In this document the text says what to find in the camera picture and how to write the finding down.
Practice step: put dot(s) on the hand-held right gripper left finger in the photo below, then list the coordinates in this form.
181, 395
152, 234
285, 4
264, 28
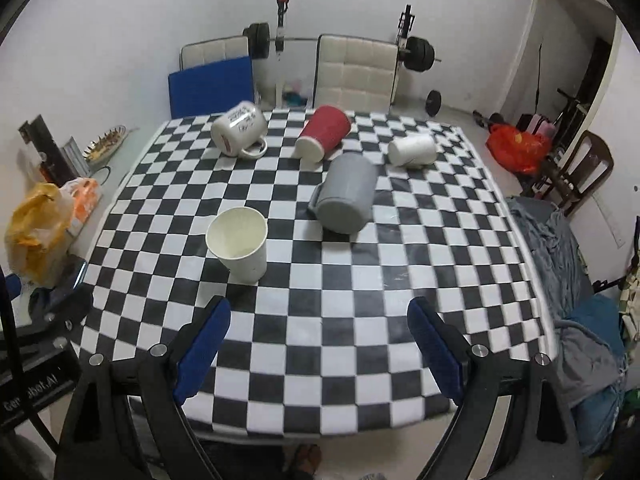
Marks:
204, 352

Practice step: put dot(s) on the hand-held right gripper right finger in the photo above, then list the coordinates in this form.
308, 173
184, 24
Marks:
434, 352

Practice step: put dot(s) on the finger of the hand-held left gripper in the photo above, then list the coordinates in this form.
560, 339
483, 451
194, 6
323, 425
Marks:
65, 305

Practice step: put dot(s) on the cream paper cup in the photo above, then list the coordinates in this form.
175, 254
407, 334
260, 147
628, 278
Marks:
247, 260

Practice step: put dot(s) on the small white cup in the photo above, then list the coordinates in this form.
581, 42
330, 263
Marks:
412, 150

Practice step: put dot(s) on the red paper cup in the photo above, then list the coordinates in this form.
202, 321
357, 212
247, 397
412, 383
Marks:
325, 127

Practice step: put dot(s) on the yellow plastic bag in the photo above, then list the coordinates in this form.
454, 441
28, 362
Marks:
37, 230

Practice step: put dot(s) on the orange white plastic bag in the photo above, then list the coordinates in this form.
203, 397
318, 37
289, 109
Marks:
85, 200

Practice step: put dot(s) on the black white checkered tablecloth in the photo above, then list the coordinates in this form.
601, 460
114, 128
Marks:
350, 285

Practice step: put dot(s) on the person's brown shoe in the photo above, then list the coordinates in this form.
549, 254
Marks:
307, 460

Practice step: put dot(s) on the black box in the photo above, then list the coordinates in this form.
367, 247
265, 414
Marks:
47, 152

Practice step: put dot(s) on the grey blue clothes pile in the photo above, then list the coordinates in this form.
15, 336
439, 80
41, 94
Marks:
555, 245

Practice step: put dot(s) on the decorative spiked dish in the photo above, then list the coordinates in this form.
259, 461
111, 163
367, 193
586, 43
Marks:
105, 144

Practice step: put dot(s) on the blue cloth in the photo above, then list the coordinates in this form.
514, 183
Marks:
597, 320

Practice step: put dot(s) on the grey mug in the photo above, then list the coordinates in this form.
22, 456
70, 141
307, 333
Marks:
347, 185

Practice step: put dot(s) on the red plastic bag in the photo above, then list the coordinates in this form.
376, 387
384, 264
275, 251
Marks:
515, 150

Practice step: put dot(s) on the white printed mug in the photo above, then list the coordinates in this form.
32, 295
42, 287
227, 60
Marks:
237, 127

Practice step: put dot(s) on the black sandals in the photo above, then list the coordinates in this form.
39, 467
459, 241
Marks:
487, 119

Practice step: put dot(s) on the pink bag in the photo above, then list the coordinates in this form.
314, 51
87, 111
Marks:
539, 124

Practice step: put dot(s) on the dark wooden chair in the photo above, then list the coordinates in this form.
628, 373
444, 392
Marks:
592, 152

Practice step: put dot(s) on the blue cushion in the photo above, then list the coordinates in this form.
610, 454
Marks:
212, 87

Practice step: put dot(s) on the white padded chair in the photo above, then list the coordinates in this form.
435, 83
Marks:
355, 72
215, 50

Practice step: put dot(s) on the black barbell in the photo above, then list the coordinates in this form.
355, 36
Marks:
417, 52

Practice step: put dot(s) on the black rack post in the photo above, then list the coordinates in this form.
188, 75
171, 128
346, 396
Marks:
406, 25

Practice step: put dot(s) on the white rack post red top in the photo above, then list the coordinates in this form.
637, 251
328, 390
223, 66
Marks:
281, 25

